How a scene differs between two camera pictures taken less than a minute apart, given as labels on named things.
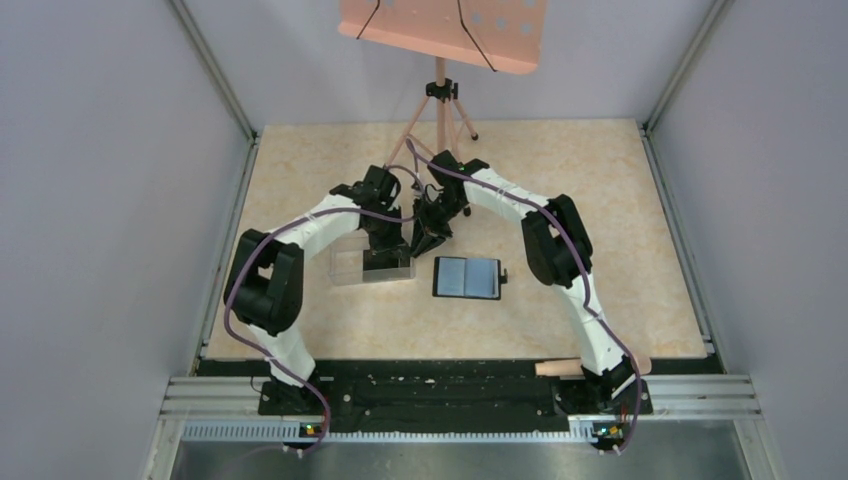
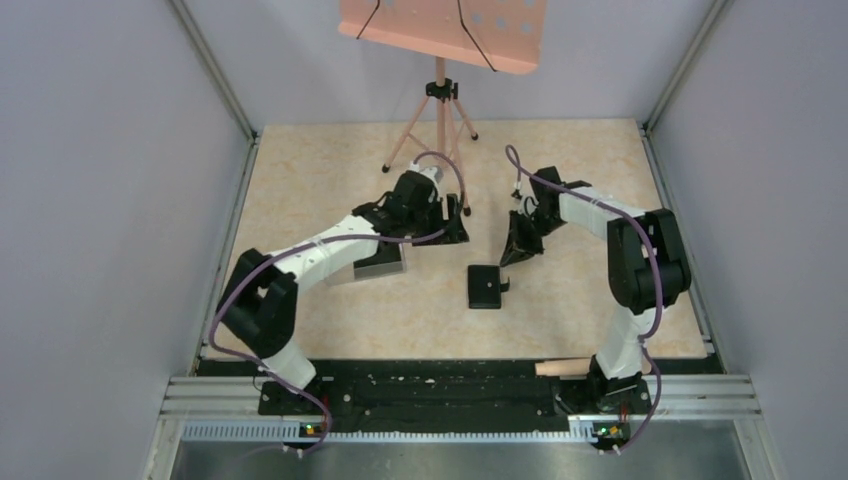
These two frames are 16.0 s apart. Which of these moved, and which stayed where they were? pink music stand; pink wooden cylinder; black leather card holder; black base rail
Moved: black leather card holder
Stayed: pink wooden cylinder; black base rail; pink music stand
